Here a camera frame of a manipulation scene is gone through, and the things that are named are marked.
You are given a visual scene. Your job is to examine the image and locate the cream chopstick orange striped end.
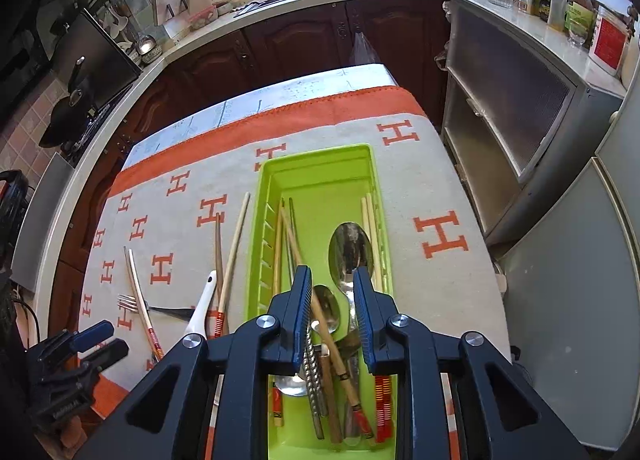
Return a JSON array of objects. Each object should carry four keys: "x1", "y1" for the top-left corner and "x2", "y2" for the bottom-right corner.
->
[{"x1": 366, "y1": 193, "x2": 392, "y2": 443}]

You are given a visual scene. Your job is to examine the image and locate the white plastic bottle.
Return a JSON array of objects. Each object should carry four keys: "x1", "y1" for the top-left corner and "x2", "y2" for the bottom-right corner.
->
[{"x1": 546, "y1": 0, "x2": 568, "y2": 31}]

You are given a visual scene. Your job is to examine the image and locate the white ceramic soup spoon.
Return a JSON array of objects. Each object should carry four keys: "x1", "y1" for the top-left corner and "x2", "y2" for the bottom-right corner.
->
[{"x1": 184, "y1": 269, "x2": 219, "y2": 338}]

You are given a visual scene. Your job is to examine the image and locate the clear bottle green label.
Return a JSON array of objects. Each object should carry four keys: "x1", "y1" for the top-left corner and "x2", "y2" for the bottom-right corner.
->
[{"x1": 565, "y1": 0, "x2": 598, "y2": 46}]

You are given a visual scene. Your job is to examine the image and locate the dark metal fork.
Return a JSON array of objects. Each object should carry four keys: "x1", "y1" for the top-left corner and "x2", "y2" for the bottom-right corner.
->
[{"x1": 116, "y1": 293, "x2": 196, "y2": 321}]

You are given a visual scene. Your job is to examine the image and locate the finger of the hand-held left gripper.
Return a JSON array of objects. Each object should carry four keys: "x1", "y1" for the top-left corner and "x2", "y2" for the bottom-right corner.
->
[
  {"x1": 75, "y1": 339, "x2": 130, "y2": 382},
  {"x1": 39, "y1": 319, "x2": 117, "y2": 367}
]

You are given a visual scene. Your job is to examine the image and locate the pink lidded dish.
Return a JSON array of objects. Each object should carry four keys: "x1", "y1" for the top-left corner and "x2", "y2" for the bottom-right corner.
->
[{"x1": 189, "y1": 5, "x2": 219, "y2": 25}]

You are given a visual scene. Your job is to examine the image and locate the glossy dark splash panel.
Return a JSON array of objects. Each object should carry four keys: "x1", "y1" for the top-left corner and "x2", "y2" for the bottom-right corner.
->
[{"x1": 52, "y1": 8, "x2": 143, "y2": 108}]

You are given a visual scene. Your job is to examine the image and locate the grey metal cabinet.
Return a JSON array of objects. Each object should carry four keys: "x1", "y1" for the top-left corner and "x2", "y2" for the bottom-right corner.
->
[{"x1": 440, "y1": 0, "x2": 626, "y2": 246}]

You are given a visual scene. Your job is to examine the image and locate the white bag red label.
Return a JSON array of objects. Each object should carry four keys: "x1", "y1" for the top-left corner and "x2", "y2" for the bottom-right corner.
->
[{"x1": 587, "y1": 4, "x2": 631, "y2": 76}]

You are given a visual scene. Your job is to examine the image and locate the black gas stove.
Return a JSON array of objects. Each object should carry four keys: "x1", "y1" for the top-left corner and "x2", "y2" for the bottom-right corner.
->
[{"x1": 60, "y1": 100, "x2": 126, "y2": 168}]

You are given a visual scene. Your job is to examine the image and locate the cream chopstick red orange bands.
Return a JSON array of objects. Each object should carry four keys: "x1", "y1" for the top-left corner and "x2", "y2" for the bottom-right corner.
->
[{"x1": 123, "y1": 247, "x2": 166, "y2": 362}]

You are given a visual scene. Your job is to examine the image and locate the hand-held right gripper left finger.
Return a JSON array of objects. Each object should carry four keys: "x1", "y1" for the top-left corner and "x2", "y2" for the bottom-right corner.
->
[{"x1": 72, "y1": 264, "x2": 313, "y2": 460}]

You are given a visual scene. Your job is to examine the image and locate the white kitchen countertop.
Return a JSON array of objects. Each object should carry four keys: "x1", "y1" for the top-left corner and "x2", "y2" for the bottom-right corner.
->
[{"x1": 30, "y1": 0, "x2": 640, "y2": 301}]

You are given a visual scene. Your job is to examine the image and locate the patterned bowl with steel lid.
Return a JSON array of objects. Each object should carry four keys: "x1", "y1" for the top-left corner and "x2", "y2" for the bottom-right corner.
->
[{"x1": 132, "y1": 34, "x2": 163, "y2": 65}]

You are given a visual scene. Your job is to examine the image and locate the stainless steel side panel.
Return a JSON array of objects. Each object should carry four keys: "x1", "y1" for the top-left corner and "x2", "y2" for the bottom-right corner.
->
[{"x1": 10, "y1": 153, "x2": 76, "y2": 293}]

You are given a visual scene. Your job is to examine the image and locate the green plastic utensil tray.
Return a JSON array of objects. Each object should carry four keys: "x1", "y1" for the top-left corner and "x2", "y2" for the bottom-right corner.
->
[{"x1": 244, "y1": 143, "x2": 401, "y2": 460}]

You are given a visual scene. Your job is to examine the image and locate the large stainless steel spoon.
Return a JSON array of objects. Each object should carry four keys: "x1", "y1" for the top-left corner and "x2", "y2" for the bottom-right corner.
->
[{"x1": 328, "y1": 221, "x2": 373, "y2": 321}]

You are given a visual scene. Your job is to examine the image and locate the medium stainless steel spoon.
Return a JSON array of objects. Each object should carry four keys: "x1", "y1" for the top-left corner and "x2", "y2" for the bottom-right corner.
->
[{"x1": 312, "y1": 285, "x2": 342, "y2": 333}]

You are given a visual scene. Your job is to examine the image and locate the white plastic bag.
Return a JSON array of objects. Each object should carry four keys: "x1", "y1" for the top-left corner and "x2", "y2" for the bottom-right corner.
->
[{"x1": 348, "y1": 30, "x2": 383, "y2": 66}]

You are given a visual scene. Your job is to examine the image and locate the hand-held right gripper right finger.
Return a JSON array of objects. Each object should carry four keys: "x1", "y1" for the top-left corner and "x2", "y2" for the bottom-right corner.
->
[{"x1": 352, "y1": 265, "x2": 593, "y2": 460}]

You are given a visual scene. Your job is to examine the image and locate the orange and cream patterned blanket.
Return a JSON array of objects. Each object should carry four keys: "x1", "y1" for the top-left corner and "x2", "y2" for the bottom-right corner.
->
[{"x1": 77, "y1": 85, "x2": 513, "y2": 460}]

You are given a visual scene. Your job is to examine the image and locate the dark wooden base cabinets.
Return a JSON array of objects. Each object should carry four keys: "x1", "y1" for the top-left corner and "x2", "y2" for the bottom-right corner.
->
[{"x1": 47, "y1": 0, "x2": 451, "y2": 336}]

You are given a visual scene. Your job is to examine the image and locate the ribbed stainless steel chopsticks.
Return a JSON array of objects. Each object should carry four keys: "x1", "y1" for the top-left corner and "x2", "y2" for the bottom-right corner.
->
[{"x1": 300, "y1": 340, "x2": 328, "y2": 441}]

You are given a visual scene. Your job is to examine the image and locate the black wok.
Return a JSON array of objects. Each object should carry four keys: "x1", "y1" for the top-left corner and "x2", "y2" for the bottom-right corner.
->
[{"x1": 37, "y1": 90, "x2": 108, "y2": 148}]

